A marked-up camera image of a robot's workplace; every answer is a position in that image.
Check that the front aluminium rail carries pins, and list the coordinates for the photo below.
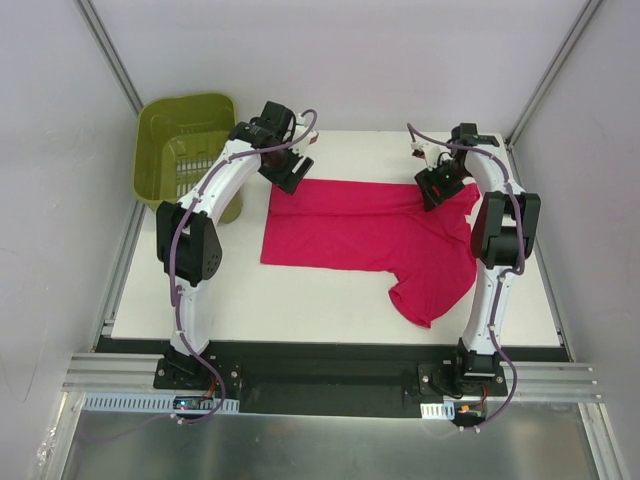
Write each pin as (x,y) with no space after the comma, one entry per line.
(537,381)

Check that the olive green plastic basket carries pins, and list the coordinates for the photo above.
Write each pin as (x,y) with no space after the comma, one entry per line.
(178,139)

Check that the pink t shirt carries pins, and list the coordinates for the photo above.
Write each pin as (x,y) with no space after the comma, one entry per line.
(378,227)

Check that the frame post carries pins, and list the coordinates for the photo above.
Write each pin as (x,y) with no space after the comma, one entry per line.
(576,31)
(108,49)

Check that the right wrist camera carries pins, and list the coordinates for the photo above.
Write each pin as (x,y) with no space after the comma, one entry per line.
(427,152)

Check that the white cable duct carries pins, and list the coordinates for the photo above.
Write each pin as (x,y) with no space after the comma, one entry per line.
(438,411)
(157,403)

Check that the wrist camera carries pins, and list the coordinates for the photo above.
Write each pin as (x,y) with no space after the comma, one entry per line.
(427,152)
(305,133)

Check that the right back frame post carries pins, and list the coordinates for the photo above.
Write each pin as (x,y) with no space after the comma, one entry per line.
(576,31)

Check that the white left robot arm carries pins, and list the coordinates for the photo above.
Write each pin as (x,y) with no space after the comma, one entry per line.
(273,145)

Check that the left white cable duct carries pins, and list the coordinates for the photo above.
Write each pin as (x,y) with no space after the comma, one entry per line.
(157,403)

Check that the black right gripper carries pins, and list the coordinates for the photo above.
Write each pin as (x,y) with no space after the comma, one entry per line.
(437,193)

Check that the right white cable duct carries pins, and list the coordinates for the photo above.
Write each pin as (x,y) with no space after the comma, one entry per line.
(438,411)

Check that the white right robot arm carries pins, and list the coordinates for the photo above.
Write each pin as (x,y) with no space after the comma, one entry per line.
(502,239)

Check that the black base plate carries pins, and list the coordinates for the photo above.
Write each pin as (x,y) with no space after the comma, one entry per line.
(379,381)

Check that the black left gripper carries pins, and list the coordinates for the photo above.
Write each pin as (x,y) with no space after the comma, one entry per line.
(288,175)

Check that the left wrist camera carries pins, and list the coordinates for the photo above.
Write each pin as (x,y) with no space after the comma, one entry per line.
(305,133)

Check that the left back frame post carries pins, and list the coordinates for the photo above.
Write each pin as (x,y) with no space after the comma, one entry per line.
(108,49)

